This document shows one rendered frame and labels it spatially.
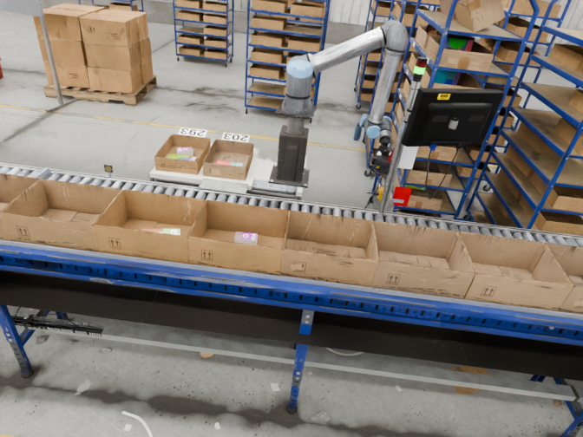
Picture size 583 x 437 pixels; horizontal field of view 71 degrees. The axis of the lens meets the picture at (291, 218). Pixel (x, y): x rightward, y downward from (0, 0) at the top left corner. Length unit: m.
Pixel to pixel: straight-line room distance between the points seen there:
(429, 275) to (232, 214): 0.91
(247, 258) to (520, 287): 1.12
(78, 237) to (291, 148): 1.35
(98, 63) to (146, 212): 4.37
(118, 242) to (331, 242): 0.95
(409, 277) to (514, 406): 1.33
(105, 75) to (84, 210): 4.20
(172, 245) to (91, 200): 0.57
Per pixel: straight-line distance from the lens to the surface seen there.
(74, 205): 2.24
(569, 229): 3.47
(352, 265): 1.69
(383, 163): 2.44
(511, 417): 2.82
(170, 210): 2.02
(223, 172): 2.70
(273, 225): 1.94
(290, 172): 2.68
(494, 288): 1.89
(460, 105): 2.26
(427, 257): 2.06
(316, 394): 2.49
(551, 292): 1.98
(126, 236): 1.81
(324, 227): 1.93
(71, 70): 6.52
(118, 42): 6.09
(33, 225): 2.00
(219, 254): 1.72
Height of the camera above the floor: 2.08
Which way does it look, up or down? 34 degrees down
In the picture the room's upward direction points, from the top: 7 degrees clockwise
